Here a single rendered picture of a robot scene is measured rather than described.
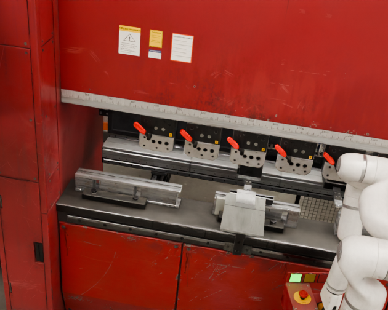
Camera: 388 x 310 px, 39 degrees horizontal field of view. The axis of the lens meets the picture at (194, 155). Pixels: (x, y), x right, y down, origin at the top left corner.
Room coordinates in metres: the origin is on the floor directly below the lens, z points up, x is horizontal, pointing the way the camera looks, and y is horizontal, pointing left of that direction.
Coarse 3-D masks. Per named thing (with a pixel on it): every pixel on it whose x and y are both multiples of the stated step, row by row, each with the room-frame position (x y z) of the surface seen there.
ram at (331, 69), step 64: (64, 0) 2.06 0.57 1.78; (128, 0) 2.04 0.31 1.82; (192, 0) 2.02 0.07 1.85; (256, 0) 1.99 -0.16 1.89; (320, 0) 1.97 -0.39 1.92; (384, 0) 1.95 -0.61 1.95; (64, 64) 2.06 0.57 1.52; (128, 64) 2.04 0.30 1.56; (192, 64) 2.01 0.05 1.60; (256, 64) 1.99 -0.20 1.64; (320, 64) 1.97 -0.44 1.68; (384, 64) 1.95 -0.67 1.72; (256, 128) 1.99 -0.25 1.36; (320, 128) 1.96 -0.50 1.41; (384, 128) 1.94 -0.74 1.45
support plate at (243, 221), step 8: (232, 200) 1.96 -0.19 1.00; (256, 200) 1.98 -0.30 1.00; (264, 200) 1.99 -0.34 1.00; (224, 208) 1.90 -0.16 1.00; (232, 208) 1.90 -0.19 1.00; (240, 208) 1.91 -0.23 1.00; (256, 208) 1.92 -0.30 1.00; (264, 208) 1.93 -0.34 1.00; (224, 216) 1.84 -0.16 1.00; (232, 216) 1.85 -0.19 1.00; (240, 216) 1.85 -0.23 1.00; (248, 216) 1.86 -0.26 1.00; (256, 216) 1.87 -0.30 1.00; (264, 216) 1.87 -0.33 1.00; (224, 224) 1.79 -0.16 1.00; (232, 224) 1.79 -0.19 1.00; (240, 224) 1.80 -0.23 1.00; (248, 224) 1.81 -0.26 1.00; (256, 224) 1.81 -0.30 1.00; (240, 232) 1.75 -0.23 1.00; (248, 232) 1.75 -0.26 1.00; (256, 232) 1.75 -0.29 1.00
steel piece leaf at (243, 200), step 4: (236, 196) 1.99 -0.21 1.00; (240, 196) 2.00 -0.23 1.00; (244, 196) 2.00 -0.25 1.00; (248, 196) 2.00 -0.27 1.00; (252, 196) 2.01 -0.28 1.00; (236, 200) 1.96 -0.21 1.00; (240, 200) 1.97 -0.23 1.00; (244, 200) 1.97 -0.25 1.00; (248, 200) 1.97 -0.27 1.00; (252, 200) 1.98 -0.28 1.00; (236, 204) 1.92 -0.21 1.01; (240, 204) 1.92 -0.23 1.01; (244, 204) 1.92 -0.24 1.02; (248, 204) 1.92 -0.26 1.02; (252, 204) 1.95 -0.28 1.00; (248, 208) 1.92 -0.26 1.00; (252, 208) 1.91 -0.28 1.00
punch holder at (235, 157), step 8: (240, 136) 1.99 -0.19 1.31; (248, 136) 1.99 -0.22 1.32; (256, 136) 1.98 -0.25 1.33; (264, 136) 1.98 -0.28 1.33; (240, 144) 1.99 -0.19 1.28; (248, 144) 1.99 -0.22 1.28; (256, 144) 1.98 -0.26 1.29; (264, 144) 1.98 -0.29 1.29; (232, 152) 1.99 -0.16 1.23; (248, 152) 1.98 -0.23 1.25; (256, 152) 1.98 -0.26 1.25; (264, 152) 1.98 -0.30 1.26; (232, 160) 1.99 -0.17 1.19; (240, 160) 1.99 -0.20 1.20; (248, 160) 1.98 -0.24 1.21; (256, 160) 1.98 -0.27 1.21; (264, 160) 1.98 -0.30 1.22
